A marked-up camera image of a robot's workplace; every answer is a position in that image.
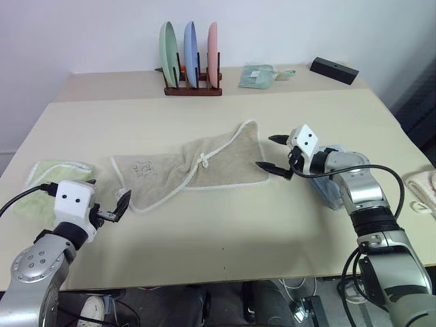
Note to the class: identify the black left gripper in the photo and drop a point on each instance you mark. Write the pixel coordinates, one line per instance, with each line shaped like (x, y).
(106, 216)

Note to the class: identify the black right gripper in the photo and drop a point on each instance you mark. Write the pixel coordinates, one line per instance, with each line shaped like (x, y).
(297, 157)

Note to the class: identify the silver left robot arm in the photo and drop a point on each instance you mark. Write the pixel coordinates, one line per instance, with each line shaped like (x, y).
(30, 262)

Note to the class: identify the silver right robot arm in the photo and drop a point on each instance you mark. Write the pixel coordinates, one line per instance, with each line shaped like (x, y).
(361, 190)

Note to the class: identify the beige towel with white trim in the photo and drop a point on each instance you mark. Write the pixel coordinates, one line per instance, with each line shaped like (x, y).
(163, 177)

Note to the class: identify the blue cloth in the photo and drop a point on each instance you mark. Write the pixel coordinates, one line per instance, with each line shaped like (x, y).
(327, 194)

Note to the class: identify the cream cloth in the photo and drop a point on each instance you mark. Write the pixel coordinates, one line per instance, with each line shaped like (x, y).
(422, 184)

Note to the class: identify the green packaged cloth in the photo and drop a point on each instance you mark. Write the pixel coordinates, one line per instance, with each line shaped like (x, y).
(255, 76)

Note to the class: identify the black rectangular box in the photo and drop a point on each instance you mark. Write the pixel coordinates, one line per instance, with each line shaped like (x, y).
(334, 69)

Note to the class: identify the dark wooden plate rack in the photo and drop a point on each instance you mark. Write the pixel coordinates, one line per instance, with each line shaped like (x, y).
(190, 91)

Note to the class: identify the white shoe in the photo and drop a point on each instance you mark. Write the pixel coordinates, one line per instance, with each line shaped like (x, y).
(92, 308)

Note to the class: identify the pink plate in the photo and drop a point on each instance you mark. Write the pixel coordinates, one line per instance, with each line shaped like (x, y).
(212, 51)

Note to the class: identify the blue plate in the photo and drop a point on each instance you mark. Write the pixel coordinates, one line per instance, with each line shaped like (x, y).
(190, 51)

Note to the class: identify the green plate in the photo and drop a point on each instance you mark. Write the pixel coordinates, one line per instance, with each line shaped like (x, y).
(167, 51)

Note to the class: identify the black mesh chair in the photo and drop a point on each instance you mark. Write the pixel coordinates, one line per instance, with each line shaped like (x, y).
(419, 109)

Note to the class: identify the black power strip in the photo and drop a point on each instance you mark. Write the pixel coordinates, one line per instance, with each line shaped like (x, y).
(311, 311)

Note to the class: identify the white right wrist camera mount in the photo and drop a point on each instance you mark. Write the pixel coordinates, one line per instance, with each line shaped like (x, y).
(306, 139)

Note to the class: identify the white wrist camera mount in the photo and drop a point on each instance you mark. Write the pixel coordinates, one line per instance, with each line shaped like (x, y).
(306, 139)
(73, 204)

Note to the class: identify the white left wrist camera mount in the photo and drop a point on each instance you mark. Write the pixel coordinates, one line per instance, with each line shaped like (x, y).
(73, 204)

